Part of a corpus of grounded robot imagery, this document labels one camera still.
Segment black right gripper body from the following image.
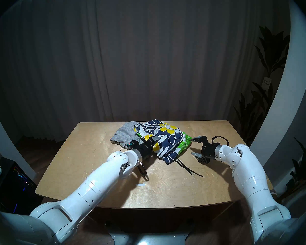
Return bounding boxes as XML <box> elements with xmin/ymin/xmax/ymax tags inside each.
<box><xmin>201</xmin><ymin>136</ymin><xmax>221</xmax><ymax>166</ymax></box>

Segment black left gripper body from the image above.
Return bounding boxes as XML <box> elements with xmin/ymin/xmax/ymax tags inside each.
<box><xmin>131</xmin><ymin>139</ymin><xmax>154</xmax><ymax>162</ymax></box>

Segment floral print shorts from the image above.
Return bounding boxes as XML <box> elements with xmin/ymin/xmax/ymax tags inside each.
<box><xmin>133</xmin><ymin>119</ymin><xmax>205</xmax><ymax>178</ymax></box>

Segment grey shorts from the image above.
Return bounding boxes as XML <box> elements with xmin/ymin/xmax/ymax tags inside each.
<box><xmin>110</xmin><ymin>121</ymin><xmax>140</xmax><ymax>148</ymax></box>

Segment white robot torso base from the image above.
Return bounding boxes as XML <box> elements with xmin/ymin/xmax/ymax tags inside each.
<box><xmin>108</xmin><ymin>232</ymin><xmax>192</xmax><ymax>245</ymax></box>

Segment dark plant in pot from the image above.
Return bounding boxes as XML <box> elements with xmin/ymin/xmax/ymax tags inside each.
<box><xmin>278</xmin><ymin>137</ymin><xmax>306</xmax><ymax>204</ymax></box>

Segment tall dark leafy plant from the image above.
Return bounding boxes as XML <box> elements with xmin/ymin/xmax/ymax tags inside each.
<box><xmin>233</xmin><ymin>26</ymin><xmax>291</xmax><ymax>146</ymax></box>

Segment black computer tower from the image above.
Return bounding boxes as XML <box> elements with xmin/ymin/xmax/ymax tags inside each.
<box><xmin>0</xmin><ymin>157</ymin><xmax>43</xmax><ymax>214</ymax></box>

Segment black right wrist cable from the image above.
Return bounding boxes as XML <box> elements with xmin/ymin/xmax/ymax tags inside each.
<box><xmin>211</xmin><ymin>136</ymin><xmax>229</xmax><ymax>146</ymax></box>

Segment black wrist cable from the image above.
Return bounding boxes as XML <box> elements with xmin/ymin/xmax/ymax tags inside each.
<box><xmin>211</xmin><ymin>136</ymin><xmax>229</xmax><ymax>146</ymax></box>
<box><xmin>119</xmin><ymin>142</ymin><xmax>150</xmax><ymax>181</ymax></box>

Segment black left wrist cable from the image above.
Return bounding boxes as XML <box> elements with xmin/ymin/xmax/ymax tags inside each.
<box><xmin>119</xmin><ymin>142</ymin><xmax>150</xmax><ymax>181</ymax></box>

